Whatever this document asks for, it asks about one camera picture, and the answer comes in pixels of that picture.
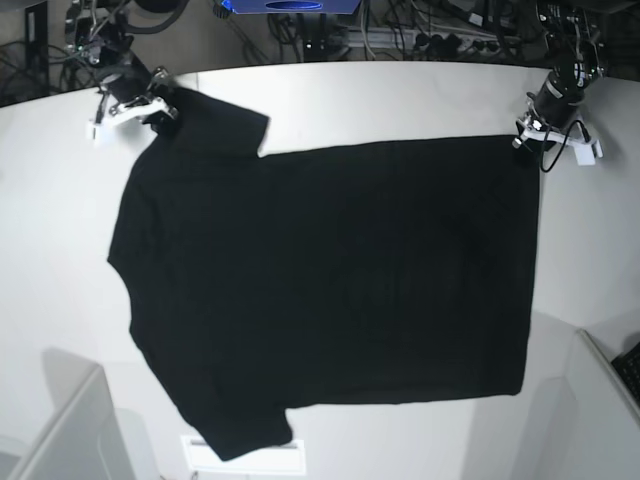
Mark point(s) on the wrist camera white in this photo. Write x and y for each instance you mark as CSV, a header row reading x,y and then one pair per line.
x,y
587,153
98,134

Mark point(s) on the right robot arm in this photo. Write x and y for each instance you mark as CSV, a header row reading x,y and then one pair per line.
x,y
98,34

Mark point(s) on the white partition right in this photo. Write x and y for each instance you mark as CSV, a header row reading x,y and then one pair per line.
x,y
583,424

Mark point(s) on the black keyboard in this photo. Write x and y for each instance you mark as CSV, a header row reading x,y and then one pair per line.
x,y
627,366

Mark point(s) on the black T-shirt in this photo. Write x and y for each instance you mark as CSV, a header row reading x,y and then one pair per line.
x,y
383,273

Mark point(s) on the white partition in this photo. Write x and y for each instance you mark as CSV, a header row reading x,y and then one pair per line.
x,y
86,436
583,424

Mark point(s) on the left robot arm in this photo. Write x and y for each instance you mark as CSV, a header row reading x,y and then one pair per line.
x,y
572,40

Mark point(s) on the blue box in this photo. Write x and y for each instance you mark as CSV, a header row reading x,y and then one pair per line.
x,y
246,7

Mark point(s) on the white partition left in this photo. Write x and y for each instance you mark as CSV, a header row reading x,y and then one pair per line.
x,y
86,436

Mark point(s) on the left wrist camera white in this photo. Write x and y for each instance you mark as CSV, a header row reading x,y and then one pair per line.
x,y
587,153

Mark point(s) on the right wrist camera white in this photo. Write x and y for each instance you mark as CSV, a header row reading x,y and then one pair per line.
x,y
98,134

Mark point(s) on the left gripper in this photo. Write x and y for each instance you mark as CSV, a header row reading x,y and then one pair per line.
x,y
550,111

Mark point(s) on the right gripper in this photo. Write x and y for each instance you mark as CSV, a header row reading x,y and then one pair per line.
x,y
128,79

